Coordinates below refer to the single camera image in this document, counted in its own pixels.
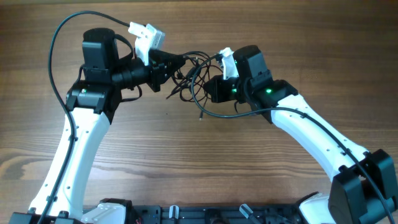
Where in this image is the black cable bundle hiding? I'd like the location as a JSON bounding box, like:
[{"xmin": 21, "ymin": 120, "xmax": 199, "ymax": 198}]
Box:
[{"xmin": 165, "ymin": 50, "xmax": 224, "ymax": 121}]

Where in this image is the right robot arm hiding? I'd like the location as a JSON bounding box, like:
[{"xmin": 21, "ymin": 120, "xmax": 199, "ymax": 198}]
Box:
[{"xmin": 205, "ymin": 45, "xmax": 397, "ymax": 223}]

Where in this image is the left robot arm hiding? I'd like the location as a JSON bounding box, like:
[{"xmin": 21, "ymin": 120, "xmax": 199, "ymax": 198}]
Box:
[{"xmin": 10, "ymin": 23, "xmax": 185, "ymax": 223}]

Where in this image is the right camera cable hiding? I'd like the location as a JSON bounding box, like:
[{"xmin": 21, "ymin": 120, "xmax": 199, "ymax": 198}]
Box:
[{"xmin": 190, "ymin": 54, "xmax": 396, "ymax": 224}]

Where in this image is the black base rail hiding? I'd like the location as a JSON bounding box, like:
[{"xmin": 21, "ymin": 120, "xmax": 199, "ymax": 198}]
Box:
[{"xmin": 125, "ymin": 204, "xmax": 308, "ymax": 224}]

